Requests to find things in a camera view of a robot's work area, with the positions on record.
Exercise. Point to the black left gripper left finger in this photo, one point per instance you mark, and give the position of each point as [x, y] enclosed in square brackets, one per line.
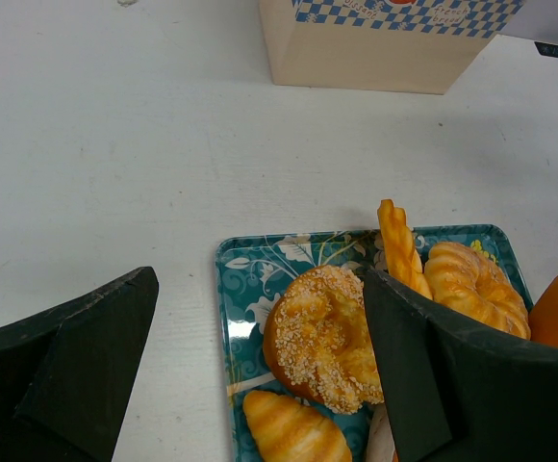
[67, 373]

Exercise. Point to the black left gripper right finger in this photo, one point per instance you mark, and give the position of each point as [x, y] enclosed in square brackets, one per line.
[455, 388]

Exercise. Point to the twisted ring doughnut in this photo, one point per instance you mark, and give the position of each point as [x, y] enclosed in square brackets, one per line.
[465, 281]

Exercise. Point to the twisted bread stick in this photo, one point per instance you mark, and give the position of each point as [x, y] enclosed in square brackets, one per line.
[402, 259]

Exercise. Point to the checkered paper bag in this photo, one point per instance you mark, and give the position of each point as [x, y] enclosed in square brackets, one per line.
[404, 46]

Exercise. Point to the sugared round bun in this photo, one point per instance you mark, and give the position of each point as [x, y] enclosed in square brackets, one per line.
[317, 344]

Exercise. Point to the striped croissant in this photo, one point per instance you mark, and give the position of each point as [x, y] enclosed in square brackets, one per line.
[287, 430]

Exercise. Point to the teal floral tray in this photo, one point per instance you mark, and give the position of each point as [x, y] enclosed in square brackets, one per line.
[252, 274]

